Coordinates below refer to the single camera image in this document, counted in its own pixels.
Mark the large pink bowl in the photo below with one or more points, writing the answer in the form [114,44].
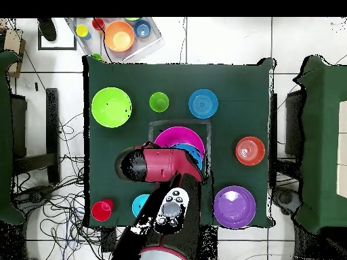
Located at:
[179,135]

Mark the large blue bowl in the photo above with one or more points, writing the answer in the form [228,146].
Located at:
[196,157]

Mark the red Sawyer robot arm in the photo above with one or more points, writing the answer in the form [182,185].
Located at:
[162,162]

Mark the green cup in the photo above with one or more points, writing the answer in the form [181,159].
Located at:
[97,57]
[159,102]

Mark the medium blue ribbed bowl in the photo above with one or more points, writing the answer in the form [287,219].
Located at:
[203,104]

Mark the dark green table cloth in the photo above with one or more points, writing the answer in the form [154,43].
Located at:
[176,78]

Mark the small cyan bowl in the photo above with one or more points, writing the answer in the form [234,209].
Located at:
[138,204]

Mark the large green bowl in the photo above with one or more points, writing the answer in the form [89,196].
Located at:
[111,107]

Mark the orange ribbed bowl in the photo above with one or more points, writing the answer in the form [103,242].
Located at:
[250,150]

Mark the purple bowl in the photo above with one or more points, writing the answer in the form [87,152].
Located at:
[234,207]

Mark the red cup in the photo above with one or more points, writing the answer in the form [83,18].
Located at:
[98,24]
[100,211]

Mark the black power strip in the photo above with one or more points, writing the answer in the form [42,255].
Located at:
[108,239]

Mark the blue cup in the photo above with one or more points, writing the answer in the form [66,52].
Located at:
[143,29]

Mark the large orange bowl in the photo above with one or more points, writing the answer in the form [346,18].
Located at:
[119,36]

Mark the black floor device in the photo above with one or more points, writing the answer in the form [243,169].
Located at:
[284,197]
[35,195]

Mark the clear plastic tray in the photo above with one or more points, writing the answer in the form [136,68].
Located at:
[93,44]

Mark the yellow cup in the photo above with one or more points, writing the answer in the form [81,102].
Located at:
[82,31]

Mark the green covered side table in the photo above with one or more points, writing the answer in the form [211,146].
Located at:
[5,135]
[322,135]

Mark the beige box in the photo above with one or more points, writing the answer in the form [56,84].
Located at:
[342,149]

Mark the person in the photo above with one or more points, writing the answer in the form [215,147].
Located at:
[47,29]

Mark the brown cardboard box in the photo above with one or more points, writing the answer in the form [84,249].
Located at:
[15,46]

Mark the black table leg frame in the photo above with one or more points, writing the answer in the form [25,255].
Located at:
[291,122]
[52,122]

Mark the black floor tape frame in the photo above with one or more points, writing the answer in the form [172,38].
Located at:
[57,49]

